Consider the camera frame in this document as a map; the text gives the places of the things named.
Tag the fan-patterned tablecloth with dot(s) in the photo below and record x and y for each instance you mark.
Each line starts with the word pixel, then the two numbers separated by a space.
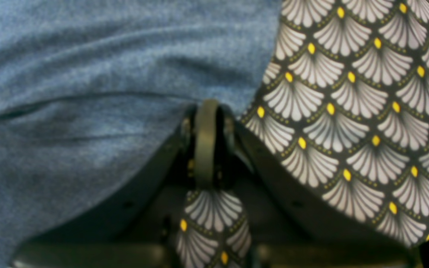
pixel 344 110

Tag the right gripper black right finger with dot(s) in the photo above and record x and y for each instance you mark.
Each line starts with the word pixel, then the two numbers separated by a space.
pixel 289 225

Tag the blue T-shirt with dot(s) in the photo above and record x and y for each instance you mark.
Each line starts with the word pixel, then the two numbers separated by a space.
pixel 90 88

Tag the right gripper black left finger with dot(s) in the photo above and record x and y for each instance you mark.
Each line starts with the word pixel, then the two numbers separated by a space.
pixel 134 227

